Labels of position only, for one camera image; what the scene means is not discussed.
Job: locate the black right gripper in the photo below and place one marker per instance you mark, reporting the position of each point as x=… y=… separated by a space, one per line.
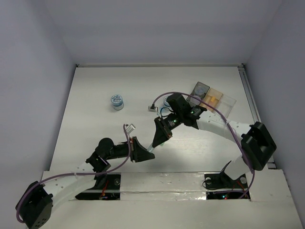
x=162 y=133

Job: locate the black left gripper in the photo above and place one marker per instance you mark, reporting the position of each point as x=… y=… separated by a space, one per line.
x=134 y=150

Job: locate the green highlighter pen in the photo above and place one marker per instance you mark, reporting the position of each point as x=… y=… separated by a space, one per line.
x=151 y=148

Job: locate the blue splash lid jar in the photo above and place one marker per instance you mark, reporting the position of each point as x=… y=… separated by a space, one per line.
x=117 y=102
x=165 y=102

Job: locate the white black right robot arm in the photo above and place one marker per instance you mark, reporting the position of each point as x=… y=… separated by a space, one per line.
x=254 y=141

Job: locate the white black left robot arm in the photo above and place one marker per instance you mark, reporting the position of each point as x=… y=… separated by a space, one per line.
x=41 y=198

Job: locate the clear plastic bin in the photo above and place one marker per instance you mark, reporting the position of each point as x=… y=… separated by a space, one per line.
x=226 y=105

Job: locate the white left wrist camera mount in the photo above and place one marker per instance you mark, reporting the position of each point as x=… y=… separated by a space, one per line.
x=128 y=128

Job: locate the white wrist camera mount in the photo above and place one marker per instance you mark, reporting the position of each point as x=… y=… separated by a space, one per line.
x=128 y=128
x=153 y=108

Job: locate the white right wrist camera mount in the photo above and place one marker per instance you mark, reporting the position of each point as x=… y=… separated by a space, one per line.
x=153 y=108

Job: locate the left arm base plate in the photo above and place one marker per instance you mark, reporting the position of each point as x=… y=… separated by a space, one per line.
x=106 y=188

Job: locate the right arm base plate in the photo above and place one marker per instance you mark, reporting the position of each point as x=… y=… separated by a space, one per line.
x=220 y=186

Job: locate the aluminium rail on table edge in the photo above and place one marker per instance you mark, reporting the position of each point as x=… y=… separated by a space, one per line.
x=254 y=111

